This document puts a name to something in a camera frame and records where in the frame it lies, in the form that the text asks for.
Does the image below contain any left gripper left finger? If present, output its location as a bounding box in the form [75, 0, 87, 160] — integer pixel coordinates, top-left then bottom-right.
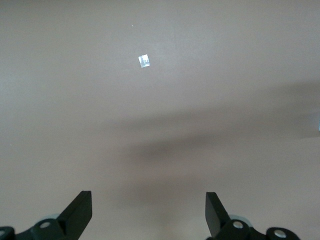
[0, 190, 93, 240]

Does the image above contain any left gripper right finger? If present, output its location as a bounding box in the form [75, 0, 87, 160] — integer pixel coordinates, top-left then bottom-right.
[205, 191, 301, 240]

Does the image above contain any brown table cover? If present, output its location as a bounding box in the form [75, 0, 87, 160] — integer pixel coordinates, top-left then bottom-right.
[0, 0, 320, 240]

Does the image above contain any small clear tape patch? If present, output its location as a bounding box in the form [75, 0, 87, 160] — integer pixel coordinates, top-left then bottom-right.
[138, 53, 151, 69]

